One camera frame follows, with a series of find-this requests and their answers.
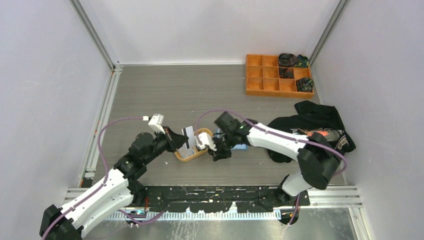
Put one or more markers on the green black rolled sock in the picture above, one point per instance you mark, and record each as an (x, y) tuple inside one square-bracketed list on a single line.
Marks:
[(305, 84)]

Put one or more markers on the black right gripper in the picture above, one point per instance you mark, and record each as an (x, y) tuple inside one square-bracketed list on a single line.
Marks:
[(219, 154)]

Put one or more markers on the dark rolled sock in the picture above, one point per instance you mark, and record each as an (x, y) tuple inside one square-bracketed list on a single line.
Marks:
[(287, 60)]

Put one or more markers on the black sock in compartment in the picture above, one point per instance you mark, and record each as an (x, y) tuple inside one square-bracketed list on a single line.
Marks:
[(286, 72)]

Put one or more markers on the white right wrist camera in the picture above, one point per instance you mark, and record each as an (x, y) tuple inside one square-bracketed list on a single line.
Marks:
[(204, 141)]

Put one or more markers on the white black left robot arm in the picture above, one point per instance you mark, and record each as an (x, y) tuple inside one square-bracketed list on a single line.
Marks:
[(119, 188)]

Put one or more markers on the orange oval plastic tray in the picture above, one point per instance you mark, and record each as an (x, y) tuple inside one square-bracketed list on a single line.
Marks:
[(198, 152)]

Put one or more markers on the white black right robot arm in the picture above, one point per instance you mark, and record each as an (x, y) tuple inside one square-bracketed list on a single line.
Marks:
[(316, 158)]

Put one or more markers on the orange compartment organizer box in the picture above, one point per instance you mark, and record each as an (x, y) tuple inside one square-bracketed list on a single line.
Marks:
[(262, 78)]

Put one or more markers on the silver VIP card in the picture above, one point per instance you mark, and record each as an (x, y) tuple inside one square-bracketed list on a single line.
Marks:
[(185, 152)]

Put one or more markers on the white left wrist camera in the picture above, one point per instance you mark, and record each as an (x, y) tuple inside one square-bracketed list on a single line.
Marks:
[(155, 122)]

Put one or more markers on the blue leather card holder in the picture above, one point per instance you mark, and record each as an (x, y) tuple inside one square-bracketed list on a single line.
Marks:
[(239, 147)]

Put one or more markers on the green patterned rolled sock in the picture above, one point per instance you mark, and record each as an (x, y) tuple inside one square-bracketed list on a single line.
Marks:
[(302, 61)]

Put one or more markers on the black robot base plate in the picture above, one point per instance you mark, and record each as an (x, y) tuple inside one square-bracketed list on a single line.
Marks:
[(216, 199)]

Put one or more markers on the black t-shirt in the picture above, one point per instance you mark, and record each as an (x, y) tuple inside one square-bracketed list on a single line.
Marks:
[(311, 118)]

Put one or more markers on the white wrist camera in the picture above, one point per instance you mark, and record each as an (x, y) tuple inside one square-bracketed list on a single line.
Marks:
[(204, 141), (155, 122)]

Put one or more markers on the white striped card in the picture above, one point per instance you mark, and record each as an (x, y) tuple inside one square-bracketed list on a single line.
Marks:
[(190, 134)]

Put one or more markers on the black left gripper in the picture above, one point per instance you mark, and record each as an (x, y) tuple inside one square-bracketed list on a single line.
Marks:
[(174, 140)]

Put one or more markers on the aluminium frame rail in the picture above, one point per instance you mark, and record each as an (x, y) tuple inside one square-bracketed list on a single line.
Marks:
[(335, 197)]

